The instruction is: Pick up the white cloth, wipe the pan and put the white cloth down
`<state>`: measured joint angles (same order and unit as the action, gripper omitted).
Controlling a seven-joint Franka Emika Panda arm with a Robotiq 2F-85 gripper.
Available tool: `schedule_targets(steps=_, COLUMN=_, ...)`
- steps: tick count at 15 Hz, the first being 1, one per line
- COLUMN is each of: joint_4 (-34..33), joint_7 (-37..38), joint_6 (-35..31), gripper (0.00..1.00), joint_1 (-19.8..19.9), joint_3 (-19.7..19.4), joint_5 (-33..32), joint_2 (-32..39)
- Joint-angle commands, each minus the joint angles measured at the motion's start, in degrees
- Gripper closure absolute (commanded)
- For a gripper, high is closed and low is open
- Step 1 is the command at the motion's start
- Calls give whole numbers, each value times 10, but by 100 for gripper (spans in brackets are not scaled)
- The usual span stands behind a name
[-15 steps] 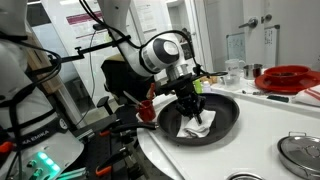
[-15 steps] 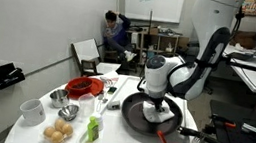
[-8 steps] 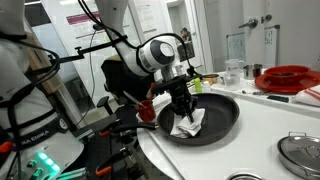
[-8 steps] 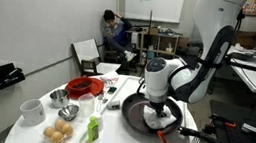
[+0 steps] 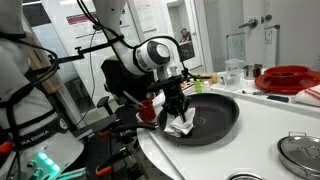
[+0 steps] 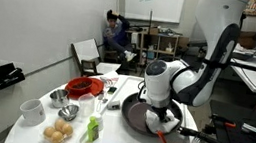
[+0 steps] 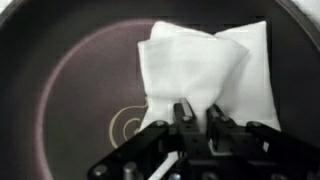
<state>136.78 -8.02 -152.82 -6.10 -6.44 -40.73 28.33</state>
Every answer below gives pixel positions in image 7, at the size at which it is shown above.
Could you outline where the white cloth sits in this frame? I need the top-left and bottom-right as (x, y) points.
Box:
(137, 20), (282, 135)

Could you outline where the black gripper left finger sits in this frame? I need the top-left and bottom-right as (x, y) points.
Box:
(172, 97), (195, 132)

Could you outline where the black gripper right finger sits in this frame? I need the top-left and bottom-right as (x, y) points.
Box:
(206, 103), (232, 135)

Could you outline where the black frying pan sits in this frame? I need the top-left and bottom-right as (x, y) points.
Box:
(0, 0), (320, 180)

